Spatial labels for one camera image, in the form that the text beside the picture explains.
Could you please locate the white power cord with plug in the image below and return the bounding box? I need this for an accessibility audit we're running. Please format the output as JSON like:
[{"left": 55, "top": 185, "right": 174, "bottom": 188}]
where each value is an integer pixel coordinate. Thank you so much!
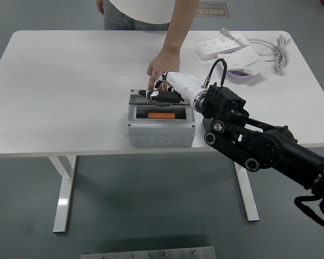
[{"left": 219, "top": 25, "right": 292, "bottom": 73}]

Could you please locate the purple round bowl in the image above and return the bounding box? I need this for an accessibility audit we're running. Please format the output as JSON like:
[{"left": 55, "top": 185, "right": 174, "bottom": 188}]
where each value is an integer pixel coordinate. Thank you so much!
[{"left": 226, "top": 69, "right": 257, "bottom": 81}]

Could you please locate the orange cylindrical battery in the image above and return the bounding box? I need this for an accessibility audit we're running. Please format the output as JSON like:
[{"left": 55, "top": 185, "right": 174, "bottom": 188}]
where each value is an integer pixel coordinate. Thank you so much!
[{"left": 147, "top": 112, "right": 177, "bottom": 120}]

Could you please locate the grey metal plate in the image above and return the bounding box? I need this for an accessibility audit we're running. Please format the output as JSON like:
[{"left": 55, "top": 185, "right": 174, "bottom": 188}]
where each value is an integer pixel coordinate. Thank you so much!
[{"left": 80, "top": 246, "right": 217, "bottom": 259}]

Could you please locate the white table leg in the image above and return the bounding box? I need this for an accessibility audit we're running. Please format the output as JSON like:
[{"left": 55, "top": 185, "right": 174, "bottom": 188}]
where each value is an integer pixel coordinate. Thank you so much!
[
  {"left": 48, "top": 155, "right": 78, "bottom": 234},
  {"left": 233, "top": 161, "right": 261, "bottom": 222}
]

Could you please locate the brown floor sign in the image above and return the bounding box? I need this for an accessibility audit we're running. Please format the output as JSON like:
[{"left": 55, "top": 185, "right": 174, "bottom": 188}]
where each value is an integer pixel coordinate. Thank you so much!
[{"left": 195, "top": 2, "right": 230, "bottom": 19}]

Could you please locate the person's left hand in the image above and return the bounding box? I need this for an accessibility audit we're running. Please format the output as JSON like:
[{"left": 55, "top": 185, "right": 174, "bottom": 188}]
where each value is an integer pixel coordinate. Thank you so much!
[{"left": 146, "top": 49, "right": 182, "bottom": 92}]

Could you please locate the grey plastic electrical box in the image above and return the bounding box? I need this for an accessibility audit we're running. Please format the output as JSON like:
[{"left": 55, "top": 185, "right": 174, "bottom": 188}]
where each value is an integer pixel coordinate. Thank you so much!
[{"left": 126, "top": 88, "right": 197, "bottom": 148}]

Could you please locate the person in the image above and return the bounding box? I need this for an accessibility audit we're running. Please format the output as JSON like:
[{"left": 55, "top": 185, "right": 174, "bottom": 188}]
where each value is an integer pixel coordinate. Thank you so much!
[{"left": 104, "top": 0, "right": 179, "bottom": 31}]

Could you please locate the white square socket panel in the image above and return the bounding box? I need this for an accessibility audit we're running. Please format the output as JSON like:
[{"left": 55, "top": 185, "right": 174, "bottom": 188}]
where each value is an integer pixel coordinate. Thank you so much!
[
  {"left": 217, "top": 51, "right": 261, "bottom": 72},
  {"left": 241, "top": 59, "right": 270, "bottom": 77}
]

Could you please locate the transparent hinged box lid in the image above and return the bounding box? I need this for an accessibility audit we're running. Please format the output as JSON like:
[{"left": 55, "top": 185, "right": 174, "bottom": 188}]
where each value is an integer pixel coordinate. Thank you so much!
[{"left": 129, "top": 89, "right": 193, "bottom": 107}]

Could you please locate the white long power strip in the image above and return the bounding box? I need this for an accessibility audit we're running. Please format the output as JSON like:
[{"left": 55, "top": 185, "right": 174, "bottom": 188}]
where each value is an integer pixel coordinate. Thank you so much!
[{"left": 195, "top": 36, "right": 246, "bottom": 61}]

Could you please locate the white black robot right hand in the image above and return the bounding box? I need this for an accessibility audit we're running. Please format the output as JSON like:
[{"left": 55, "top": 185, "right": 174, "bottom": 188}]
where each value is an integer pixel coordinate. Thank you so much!
[{"left": 138, "top": 71, "right": 207, "bottom": 105}]

